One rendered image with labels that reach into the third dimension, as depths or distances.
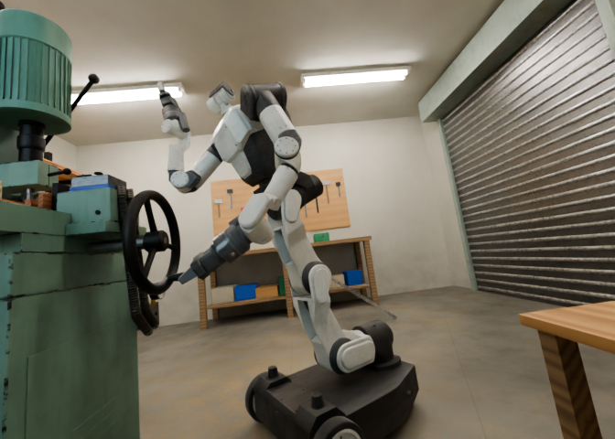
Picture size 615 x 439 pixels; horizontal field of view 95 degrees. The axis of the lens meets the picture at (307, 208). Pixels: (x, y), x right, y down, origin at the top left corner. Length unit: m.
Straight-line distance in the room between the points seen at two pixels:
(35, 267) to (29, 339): 0.15
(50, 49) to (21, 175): 0.38
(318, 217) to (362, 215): 0.68
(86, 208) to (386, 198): 4.02
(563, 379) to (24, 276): 1.12
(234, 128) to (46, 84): 0.54
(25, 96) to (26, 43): 0.16
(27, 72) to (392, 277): 4.15
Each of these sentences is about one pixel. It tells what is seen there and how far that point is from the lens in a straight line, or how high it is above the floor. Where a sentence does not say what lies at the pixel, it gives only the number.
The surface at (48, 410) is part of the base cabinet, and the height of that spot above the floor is 0.47.
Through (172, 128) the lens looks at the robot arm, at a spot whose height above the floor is 1.36.
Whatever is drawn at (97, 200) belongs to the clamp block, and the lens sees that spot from 0.91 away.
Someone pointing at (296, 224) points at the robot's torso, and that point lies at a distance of 1.17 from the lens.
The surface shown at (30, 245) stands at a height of 0.81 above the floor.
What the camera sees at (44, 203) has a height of 0.93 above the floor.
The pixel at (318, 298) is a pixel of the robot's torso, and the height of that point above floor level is 0.54.
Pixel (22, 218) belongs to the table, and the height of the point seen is 0.87.
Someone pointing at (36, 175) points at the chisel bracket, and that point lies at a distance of 1.07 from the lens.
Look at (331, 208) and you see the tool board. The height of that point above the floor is 1.34.
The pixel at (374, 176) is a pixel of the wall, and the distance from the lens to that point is 4.52.
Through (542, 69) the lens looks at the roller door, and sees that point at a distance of 3.34.
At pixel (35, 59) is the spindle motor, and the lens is 1.18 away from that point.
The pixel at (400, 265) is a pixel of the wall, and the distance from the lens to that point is 4.46.
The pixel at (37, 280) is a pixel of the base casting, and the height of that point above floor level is 0.74.
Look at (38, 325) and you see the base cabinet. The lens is 0.86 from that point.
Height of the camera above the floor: 0.73
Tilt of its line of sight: 9 degrees up
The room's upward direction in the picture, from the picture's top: 7 degrees counter-clockwise
